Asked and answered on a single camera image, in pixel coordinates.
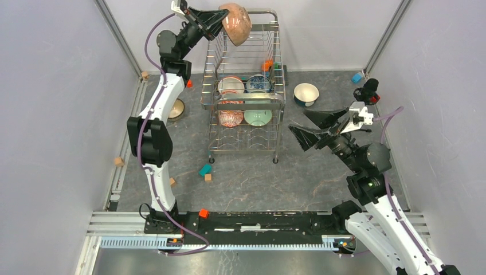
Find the pale green bowl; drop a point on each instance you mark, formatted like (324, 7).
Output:
(257, 117)

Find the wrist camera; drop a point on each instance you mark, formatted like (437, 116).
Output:
(358, 117)
(179, 7)

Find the blue floral bowl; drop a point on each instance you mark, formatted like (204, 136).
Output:
(258, 82)

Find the red cube on base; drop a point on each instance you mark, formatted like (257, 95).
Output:
(204, 213)

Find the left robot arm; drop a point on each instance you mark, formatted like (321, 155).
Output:
(150, 141)

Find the teal and white bowl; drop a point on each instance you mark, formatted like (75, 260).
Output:
(305, 94)

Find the white bowl orange rim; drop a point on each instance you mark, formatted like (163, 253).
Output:
(233, 83)

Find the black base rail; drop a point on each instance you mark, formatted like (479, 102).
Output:
(247, 228)

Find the orange toy piece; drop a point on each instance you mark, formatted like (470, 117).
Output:
(266, 65)

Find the blue block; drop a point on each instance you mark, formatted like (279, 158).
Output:
(357, 77)

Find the metal dish rack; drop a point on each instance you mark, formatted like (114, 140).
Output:
(224, 59)

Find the red patterned bowl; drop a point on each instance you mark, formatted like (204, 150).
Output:
(230, 117)

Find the black patterned bowl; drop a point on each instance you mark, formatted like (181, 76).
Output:
(177, 111)

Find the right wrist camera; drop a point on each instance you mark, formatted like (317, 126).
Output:
(358, 117)

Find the black microphone on tripod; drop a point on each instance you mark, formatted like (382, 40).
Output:
(368, 93)

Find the teal block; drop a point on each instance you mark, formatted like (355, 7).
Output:
(206, 169)

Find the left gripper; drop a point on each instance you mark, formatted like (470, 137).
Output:
(210, 20)

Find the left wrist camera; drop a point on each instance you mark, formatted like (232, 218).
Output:
(179, 7)

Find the pink speckled bowl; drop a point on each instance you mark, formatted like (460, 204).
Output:
(237, 23)

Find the light wooden cube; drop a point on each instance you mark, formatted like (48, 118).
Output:
(118, 161)

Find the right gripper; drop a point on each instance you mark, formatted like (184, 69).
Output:
(307, 137)

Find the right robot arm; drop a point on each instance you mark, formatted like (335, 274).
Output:
(374, 215)

